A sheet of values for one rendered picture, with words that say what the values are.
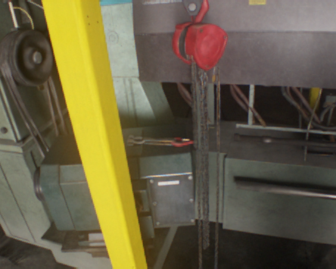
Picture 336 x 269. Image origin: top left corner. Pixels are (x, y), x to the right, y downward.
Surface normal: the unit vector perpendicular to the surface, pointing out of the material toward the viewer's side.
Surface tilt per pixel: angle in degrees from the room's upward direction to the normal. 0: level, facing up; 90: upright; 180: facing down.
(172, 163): 45
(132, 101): 90
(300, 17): 78
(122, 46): 90
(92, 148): 90
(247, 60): 90
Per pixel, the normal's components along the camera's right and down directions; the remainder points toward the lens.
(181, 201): 0.00, 0.50
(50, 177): -0.07, -0.25
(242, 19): -0.34, 0.31
